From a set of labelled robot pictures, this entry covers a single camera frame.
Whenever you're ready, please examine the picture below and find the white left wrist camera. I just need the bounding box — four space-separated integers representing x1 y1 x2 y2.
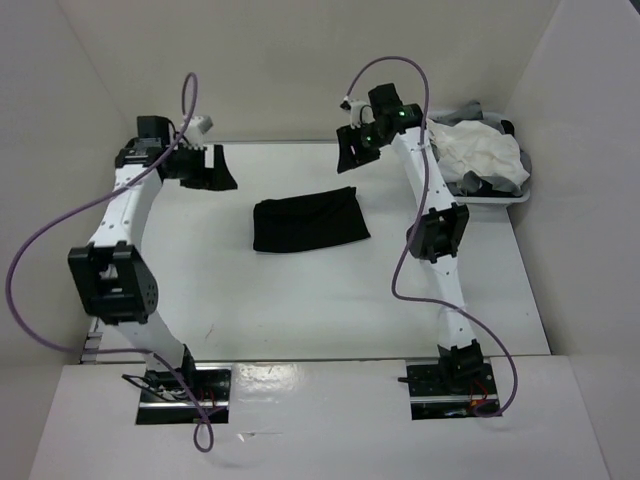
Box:
180 115 213 147

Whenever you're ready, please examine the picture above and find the white laundry basket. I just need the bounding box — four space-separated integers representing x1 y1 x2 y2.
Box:
424 109 532 211

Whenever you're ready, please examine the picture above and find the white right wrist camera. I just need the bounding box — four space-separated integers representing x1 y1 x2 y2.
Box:
340 98 374 128

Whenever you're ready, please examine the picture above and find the white skirt in basket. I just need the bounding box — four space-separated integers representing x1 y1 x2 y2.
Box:
427 120 530 190

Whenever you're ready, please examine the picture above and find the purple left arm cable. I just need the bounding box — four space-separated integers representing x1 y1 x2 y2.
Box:
5 72 221 454

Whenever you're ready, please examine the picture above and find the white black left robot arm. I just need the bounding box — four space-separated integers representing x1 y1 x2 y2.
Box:
68 116 238 400

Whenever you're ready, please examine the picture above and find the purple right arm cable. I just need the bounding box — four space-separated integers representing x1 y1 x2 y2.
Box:
343 55 519 419

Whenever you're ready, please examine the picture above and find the black skirt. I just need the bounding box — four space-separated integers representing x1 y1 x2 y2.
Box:
253 186 371 254

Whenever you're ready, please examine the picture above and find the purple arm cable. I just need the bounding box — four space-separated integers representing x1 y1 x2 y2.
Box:
5 72 221 454
343 55 519 419

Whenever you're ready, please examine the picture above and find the grey skirt in basket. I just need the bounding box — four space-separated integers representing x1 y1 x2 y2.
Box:
434 101 534 197

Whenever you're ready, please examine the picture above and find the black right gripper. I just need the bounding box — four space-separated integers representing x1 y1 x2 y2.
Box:
335 121 387 174

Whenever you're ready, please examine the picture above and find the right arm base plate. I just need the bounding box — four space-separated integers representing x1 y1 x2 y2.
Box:
398 360 501 420

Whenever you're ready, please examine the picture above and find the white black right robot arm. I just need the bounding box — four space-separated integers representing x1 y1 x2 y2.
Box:
337 83 484 395

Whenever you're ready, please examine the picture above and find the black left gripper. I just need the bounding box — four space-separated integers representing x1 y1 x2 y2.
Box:
165 143 237 191

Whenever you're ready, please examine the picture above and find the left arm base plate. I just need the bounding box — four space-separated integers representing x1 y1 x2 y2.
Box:
121 363 232 425

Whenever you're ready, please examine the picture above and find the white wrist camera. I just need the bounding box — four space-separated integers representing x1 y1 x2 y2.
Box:
180 115 213 147
340 98 374 128

